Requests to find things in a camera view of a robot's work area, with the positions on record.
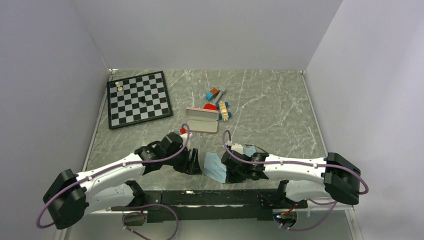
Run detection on cream toy cart blue wheels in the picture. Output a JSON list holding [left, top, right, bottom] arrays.
[[216, 101, 232, 122]]

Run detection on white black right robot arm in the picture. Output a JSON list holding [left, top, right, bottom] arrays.
[[221, 150, 361, 208]]

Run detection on black white chessboard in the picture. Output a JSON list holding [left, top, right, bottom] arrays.
[[106, 71, 173, 130]]

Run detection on brown-framed sunglasses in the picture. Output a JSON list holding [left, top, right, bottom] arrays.
[[245, 144, 268, 154]]

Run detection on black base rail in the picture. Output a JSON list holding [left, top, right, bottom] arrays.
[[110, 180, 309, 223]]

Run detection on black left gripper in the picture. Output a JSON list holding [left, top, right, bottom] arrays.
[[164, 145, 202, 175]]

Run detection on red toy block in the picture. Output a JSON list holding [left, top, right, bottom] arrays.
[[203, 103, 217, 111]]

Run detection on grey toy bar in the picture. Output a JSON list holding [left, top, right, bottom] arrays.
[[213, 88, 226, 105]]

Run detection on light blue cleaning cloth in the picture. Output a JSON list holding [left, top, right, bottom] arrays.
[[203, 152, 227, 184]]

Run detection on pink glasses case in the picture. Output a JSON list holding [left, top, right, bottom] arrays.
[[185, 107, 219, 134]]

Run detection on blue and orange toy block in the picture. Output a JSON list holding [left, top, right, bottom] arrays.
[[205, 88, 220, 101]]

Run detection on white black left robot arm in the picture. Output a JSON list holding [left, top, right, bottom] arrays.
[[42, 132, 197, 230]]

